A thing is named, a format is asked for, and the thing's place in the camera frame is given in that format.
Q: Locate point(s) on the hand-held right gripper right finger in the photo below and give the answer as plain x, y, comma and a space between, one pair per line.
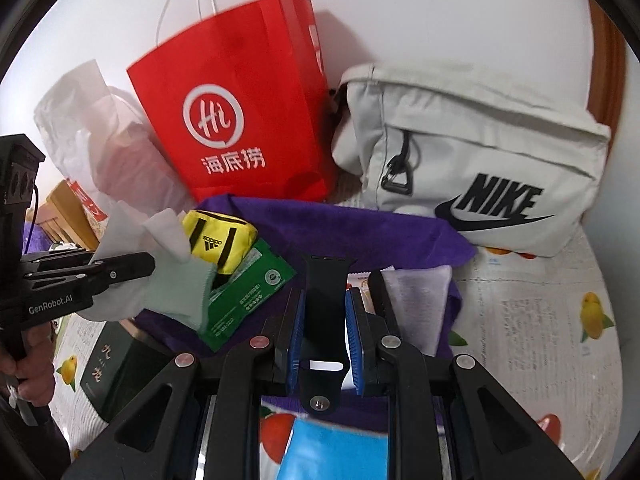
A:
356, 340

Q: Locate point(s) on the red paper bag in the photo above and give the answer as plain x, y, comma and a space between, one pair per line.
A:
240, 85

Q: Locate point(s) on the blue packet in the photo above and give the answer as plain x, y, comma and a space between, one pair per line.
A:
330, 450

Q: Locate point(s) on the clear bubble wrap piece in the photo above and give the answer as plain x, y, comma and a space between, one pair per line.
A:
420, 300

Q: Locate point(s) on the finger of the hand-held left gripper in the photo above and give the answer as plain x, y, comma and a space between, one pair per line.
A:
120, 272
75, 260

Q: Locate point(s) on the mint white glove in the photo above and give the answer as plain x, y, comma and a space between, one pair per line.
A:
170, 285

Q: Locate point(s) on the purple plush toy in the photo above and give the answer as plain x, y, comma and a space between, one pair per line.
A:
32, 240

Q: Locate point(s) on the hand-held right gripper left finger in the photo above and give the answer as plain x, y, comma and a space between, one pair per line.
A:
297, 340

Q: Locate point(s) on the light wooden headboard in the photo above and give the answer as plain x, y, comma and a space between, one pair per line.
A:
65, 210

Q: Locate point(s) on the fruit print bedsheet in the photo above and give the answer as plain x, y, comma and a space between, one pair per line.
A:
525, 335

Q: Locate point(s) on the beige shoulder bag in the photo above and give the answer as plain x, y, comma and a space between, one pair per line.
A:
475, 135

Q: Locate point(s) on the person's left forearm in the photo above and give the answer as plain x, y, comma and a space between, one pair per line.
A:
35, 440

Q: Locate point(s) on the person's left hand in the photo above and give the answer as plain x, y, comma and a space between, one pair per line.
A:
35, 370

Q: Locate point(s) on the brown wooden door frame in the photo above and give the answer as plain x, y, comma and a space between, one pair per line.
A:
607, 60

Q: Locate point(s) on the small yellow pouch bag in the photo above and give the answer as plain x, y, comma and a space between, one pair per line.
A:
215, 240

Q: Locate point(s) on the dark green box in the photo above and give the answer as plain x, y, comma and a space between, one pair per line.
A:
115, 370

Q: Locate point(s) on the fruit print square packet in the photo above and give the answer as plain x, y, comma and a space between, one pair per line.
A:
361, 285

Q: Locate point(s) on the white plastic bag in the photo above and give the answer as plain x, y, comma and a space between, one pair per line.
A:
100, 150

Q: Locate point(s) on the green packet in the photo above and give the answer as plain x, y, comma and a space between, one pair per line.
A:
250, 290

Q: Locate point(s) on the purple fleece cloth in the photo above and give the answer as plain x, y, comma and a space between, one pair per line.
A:
350, 230

